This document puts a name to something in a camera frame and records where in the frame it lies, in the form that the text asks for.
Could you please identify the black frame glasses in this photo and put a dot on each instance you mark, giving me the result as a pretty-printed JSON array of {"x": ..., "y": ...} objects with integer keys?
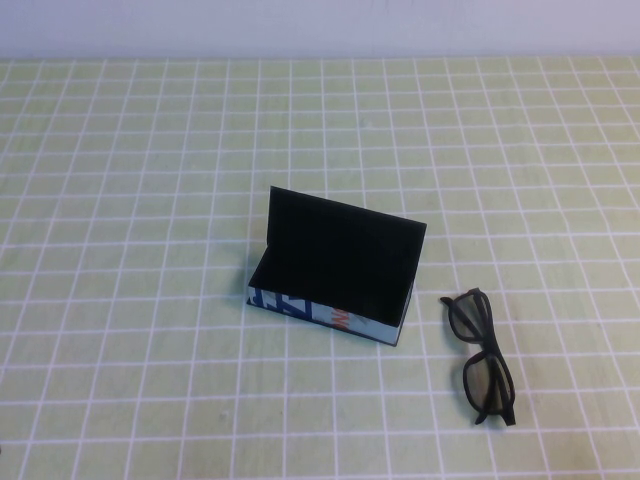
[{"x": 470, "y": 320}]

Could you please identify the black glasses case box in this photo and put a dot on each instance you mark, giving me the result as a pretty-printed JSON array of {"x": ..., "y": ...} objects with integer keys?
[{"x": 340, "y": 240}]

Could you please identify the green white-grid tablecloth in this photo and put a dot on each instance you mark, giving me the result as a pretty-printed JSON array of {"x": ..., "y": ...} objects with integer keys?
[{"x": 150, "y": 200}]

